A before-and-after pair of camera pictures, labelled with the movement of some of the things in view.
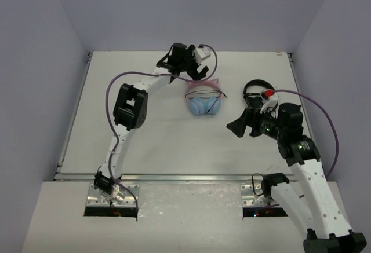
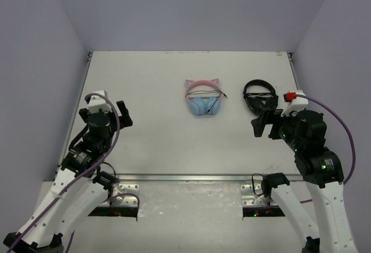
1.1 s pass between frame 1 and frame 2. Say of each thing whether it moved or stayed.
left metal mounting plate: stayed
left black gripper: moved
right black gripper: moved
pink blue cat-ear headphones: stayed
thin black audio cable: stayed
